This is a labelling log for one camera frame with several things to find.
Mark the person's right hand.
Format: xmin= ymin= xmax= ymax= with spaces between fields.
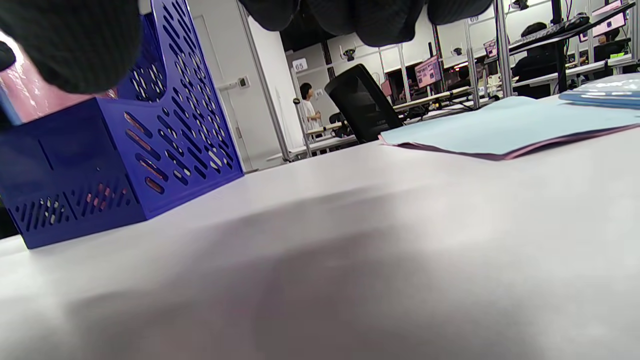
xmin=0 ymin=0 xmax=493 ymax=95

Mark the pink paper stack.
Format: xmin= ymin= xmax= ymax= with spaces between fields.
xmin=0 ymin=30 xmax=120 ymax=126

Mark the light blue paper stack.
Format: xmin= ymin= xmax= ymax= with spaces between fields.
xmin=380 ymin=96 xmax=640 ymax=156

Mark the blue plastic file rack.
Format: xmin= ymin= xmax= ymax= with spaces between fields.
xmin=0 ymin=0 xmax=245 ymax=250

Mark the black mesh-back office chair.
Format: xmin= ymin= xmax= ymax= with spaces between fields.
xmin=324 ymin=63 xmax=405 ymax=145

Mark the pink screen monitor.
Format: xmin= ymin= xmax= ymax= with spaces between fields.
xmin=414 ymin=55 xmax=444 ymax=90

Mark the black keyboard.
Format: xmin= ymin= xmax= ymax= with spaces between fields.
xmin=520 ymin=13 xmax=592 ymax=44

